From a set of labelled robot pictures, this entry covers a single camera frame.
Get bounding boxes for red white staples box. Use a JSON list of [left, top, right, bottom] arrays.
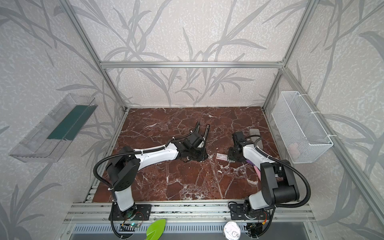
[[216, 153, 229, 161]]

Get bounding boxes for black stapler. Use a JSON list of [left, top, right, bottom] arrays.
[[203, 124, 210, 141]]

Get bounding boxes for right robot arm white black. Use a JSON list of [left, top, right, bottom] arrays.
[[228, 132, 311, 211]]

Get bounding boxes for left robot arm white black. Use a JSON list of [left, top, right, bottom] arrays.
[[93, 129, 209, 213]]

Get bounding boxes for purple pink hand rake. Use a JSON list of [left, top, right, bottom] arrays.
[[246, 160, 261, 180]]

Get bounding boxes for pink item in basket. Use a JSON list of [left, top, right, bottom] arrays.
[[288, 143, 301, 160]]

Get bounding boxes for round silver can lid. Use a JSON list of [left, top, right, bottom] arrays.
[[223, 221, 241, 240]]

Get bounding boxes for green leaf sticker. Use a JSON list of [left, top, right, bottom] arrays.
[[146, 219, 166, 240]]

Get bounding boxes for small green circuit board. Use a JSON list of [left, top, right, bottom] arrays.
[[121, 223, 142, 229]]

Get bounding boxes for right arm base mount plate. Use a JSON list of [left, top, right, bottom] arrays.
[[228, 202, 270, 221]]

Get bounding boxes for white wire mesh basket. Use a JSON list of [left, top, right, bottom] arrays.
[[272, 91, 334, 164]]

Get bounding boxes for clear plastic wall tray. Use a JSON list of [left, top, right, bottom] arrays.
[[9, 94, 98, 163]]

